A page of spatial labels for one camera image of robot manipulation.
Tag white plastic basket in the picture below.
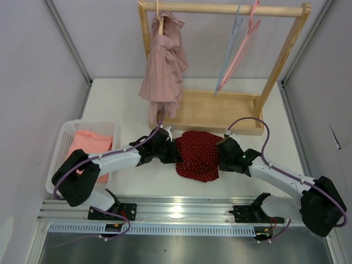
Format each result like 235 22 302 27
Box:
46 119 119 194

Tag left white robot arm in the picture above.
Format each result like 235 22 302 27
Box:
51 128 183 220

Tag aluminium mounting rail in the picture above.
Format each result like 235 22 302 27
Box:
37 196 302 239

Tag beige plastic hanger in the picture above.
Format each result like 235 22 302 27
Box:
156 0 164 35

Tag salmon pink cloth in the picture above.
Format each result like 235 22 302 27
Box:
65 130 115 185

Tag pink skirt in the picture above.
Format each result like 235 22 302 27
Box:
139 12 188 123

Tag blue plastic hanger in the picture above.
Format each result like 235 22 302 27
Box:
214 4 243 97

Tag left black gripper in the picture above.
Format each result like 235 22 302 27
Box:
153 139 183 164

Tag wooden clothes rack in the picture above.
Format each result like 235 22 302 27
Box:
137 1 312 133

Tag pink plastic hanger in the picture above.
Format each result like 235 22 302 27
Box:
219 1 261 92

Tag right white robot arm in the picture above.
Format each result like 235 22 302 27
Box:
216 136 347 237

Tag red polka dot cloth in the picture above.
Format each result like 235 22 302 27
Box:
175 131 222 183

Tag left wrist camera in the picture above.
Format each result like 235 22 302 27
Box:
161 125 174 139

